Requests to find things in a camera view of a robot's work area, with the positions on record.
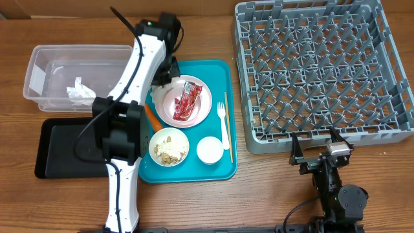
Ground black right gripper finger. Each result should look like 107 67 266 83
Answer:
290 133 304 159
329 127 349 145

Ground red snack wrapper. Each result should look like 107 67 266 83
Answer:
173 81 202 121

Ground orange carrot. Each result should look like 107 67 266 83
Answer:
144 104 163 133

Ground white bowl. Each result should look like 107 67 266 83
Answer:
149 128 190 167

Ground rice and peanut leftovers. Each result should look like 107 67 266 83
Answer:
153 136 188 166

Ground white plastic cup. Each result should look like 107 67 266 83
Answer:
196 137 224 165

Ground white tissue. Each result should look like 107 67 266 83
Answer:
150 82 175 104
67 77 96 105

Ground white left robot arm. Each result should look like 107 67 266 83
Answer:
91 12 184 232

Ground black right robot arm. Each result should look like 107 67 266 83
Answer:
282 127 369 233

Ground grey dishwasher rack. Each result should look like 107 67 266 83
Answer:
233 0 413 154

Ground pink plate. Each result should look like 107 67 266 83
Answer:
154 75 212 128

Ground wooden chopstick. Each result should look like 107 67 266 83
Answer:
224 92 234 164

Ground white plastic fork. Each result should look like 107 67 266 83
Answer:
217 102 230 150

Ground teal plastic tray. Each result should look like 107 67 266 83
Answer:
138 60 237 183

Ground clear plastic bin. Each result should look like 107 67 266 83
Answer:
23 45 133 112

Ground black plastic tray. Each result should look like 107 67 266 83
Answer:
34 118 111 179

